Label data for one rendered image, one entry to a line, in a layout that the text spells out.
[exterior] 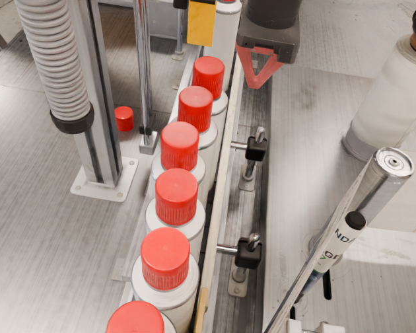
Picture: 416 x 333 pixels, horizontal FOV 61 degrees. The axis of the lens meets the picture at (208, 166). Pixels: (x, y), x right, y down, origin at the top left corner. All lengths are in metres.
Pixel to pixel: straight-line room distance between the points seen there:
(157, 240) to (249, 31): 0.25
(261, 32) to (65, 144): 0.40
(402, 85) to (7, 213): 0.58
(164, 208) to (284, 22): 0.24
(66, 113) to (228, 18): 0.34
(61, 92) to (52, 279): 0.30
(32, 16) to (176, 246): 0.17
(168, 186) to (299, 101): 0.47
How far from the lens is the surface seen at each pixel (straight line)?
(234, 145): 0.54
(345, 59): 0.95
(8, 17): 2.82
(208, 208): 0.50
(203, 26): 0.43
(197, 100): 0.33
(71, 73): 0.28
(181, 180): 0.27
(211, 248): 0.43
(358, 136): 0.61
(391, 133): 0.59
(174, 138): 0.30
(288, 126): 0.64
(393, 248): 0.56
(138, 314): 0.23
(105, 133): 0.49
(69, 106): 0.30
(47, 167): 0.63
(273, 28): 0.41
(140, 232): 0.39
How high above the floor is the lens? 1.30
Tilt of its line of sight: 51 degrees down
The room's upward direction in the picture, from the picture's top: 8 degrees clockwise
